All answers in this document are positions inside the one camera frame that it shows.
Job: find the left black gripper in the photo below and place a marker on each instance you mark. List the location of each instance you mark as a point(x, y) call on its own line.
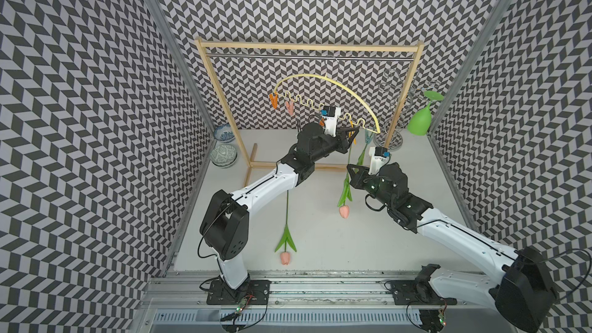
point(341, 138)

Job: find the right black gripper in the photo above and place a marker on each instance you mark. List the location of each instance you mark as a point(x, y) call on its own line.
point(358, 178)

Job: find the pink tulip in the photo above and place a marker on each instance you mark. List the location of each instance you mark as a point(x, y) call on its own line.
point(345, 198)
point(286, 242)

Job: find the yellow tulip flower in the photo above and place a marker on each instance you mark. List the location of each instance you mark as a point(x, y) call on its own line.
point(368, 138)

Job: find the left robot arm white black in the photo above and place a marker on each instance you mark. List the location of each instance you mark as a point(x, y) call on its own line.
point(226, 224)

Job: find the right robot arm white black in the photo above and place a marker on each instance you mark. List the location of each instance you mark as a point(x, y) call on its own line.
point(516, 283)

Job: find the green plastic wine glass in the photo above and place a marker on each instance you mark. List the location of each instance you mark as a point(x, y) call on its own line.
point(422, 119)

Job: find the blue white ceramic bowl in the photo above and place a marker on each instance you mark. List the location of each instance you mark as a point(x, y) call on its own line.
point(224, 133)

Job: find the green patterned ceramic bowl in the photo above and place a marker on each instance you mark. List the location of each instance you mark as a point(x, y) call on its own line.
point(223, 155)

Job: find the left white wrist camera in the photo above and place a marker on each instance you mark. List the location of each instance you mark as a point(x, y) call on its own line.
point(330, 116)

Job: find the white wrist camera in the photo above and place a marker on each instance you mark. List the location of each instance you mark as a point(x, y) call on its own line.
point(379, 157)
point(330, 116)

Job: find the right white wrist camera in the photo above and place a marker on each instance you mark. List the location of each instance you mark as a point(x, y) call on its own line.
point(379, 157)

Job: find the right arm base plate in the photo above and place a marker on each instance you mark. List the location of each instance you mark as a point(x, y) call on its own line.
point(410, 292)

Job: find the metal rack rail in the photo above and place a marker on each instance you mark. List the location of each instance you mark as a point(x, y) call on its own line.
point(310, 57)

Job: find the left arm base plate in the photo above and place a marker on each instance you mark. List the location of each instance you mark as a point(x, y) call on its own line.
point(256, 291)

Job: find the wooden clothes rack frame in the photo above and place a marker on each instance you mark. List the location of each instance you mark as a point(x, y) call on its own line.
point(203, 45)

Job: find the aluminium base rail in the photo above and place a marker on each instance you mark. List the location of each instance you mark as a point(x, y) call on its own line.
point(302, 301)

